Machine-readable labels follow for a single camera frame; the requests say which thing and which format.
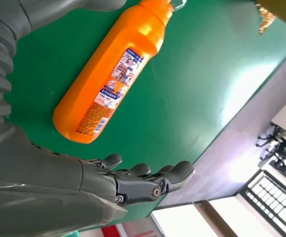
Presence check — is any red box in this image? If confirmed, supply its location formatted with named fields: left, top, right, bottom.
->
left=101, top=225, right=125, bottom=237

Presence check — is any black window grille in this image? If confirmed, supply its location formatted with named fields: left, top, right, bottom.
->
left=239, top=166, right=286, bottom=237

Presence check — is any black chair base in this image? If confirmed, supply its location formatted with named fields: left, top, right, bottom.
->
left=256, top=122, right=286, bottom=189

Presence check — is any crinkled yellow plastic bag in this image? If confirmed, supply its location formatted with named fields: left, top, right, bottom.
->
left=255, top=0, right=286, bottom=35

